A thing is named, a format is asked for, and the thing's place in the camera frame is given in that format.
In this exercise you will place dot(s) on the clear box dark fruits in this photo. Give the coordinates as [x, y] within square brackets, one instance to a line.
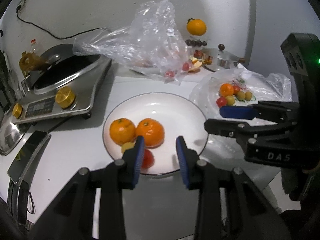
[194, 41]

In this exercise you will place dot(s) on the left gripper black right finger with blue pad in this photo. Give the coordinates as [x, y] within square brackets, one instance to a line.
[230, 205]

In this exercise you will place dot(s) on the small steel pot with lid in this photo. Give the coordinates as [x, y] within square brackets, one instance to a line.
[219, 58]

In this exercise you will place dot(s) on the steel dome lid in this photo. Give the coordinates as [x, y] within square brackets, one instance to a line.
[11, 134]

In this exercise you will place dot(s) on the small yellow fruit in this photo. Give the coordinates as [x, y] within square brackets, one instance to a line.
[127, 146]

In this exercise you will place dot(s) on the mandarin orange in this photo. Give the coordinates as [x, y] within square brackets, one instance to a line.
[226, 89]
[122, 131]
[152, 131]

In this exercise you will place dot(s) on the wall socket left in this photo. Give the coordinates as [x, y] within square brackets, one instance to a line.
[20, 5]

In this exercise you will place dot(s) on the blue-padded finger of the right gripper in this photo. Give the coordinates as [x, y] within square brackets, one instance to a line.
[266, 110]

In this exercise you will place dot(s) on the large orange on stand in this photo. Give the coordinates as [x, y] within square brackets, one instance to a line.
[196, 27]

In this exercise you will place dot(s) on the printed flat plastic bag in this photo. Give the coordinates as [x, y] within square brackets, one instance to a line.
[238, 87]

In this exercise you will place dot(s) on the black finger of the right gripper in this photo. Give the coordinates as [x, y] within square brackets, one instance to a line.
[242, 130]

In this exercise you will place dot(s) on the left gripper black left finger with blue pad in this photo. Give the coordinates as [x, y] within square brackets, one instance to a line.
[70, 214]

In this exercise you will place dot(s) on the steel induction cooker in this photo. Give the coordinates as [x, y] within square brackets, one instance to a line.
[75, 97]

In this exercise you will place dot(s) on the red tomato in clear bag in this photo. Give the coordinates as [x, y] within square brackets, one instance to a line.
[169, 74]

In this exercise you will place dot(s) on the white plate dark rim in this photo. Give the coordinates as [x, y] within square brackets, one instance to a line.
[177, 115]

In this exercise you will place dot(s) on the orange peel pieces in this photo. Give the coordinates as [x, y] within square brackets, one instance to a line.
[196, 64]

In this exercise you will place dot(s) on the red cherry tomato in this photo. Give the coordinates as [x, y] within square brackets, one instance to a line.
[221, 101]
[148, 160]

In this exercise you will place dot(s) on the crumpled clear plastic bag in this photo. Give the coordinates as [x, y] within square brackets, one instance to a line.
[151, 45]

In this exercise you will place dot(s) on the red cap bottle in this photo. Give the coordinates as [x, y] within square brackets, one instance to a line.
[34, 47]

